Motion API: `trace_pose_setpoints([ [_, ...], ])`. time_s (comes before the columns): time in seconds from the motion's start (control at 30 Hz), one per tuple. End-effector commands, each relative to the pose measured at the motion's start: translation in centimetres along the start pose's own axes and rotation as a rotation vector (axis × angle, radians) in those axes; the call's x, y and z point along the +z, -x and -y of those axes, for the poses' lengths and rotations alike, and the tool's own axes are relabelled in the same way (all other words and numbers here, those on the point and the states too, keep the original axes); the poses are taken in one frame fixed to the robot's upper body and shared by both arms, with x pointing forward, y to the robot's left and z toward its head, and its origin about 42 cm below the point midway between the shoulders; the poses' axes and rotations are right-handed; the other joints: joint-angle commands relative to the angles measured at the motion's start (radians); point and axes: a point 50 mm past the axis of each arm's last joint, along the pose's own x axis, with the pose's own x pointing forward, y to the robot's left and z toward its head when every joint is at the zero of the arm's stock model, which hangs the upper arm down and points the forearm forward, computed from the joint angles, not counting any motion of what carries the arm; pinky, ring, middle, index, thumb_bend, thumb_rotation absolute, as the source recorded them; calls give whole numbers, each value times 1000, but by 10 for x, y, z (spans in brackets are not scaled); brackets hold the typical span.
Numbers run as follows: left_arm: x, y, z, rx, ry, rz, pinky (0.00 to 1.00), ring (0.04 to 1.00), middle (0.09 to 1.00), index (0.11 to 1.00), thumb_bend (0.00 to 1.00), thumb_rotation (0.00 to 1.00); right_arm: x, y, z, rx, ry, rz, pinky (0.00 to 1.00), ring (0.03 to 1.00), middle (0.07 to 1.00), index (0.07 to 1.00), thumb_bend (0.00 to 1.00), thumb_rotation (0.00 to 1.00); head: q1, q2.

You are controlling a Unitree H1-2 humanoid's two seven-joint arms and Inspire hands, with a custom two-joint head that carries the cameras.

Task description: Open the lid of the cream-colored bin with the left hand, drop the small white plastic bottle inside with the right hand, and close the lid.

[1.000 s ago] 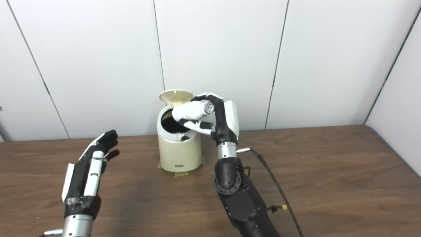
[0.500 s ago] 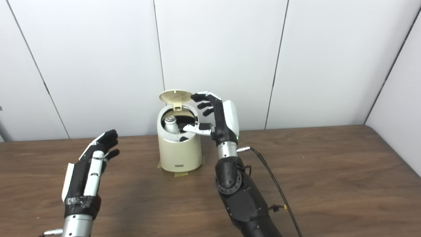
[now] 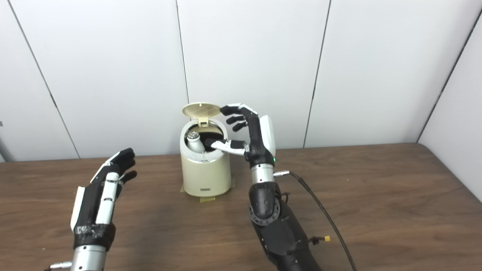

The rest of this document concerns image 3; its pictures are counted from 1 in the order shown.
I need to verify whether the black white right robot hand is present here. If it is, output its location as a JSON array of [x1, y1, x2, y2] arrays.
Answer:
[[204, 104, 276, 168]]

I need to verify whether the cream round bin lid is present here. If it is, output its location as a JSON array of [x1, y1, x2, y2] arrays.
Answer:
[[182, 102, 221, 127]]

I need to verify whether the small white plastic bottle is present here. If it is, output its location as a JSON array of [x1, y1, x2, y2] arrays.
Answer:
[[186, 131, 206, 153]]

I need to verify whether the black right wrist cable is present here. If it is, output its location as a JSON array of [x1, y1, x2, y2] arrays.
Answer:
[[273, 170, 358, 271]]

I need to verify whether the cream-colored round bin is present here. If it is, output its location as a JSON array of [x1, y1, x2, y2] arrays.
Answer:
[[180, 118, 232, 198]]

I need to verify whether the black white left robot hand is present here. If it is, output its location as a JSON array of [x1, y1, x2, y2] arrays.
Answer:
[[70, 148, 137, 251]]

